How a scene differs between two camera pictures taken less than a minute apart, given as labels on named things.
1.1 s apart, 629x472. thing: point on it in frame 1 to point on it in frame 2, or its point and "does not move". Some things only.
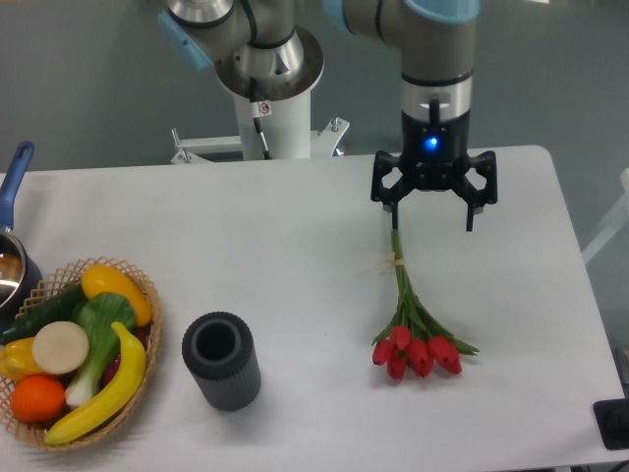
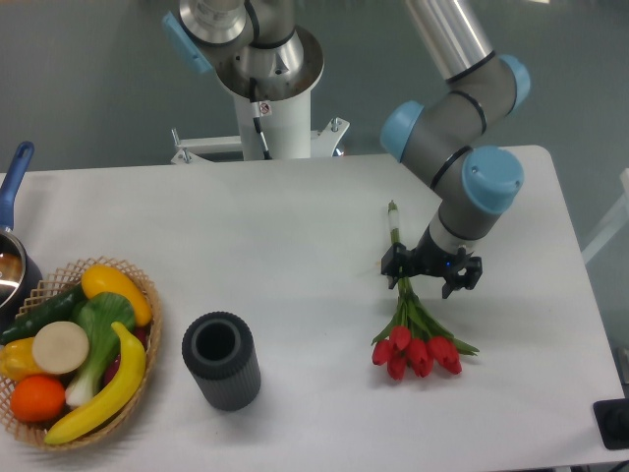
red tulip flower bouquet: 417,340 does not move
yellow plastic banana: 133,367 does not move
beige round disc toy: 61,347 does not move
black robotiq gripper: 434,155 to 429,260
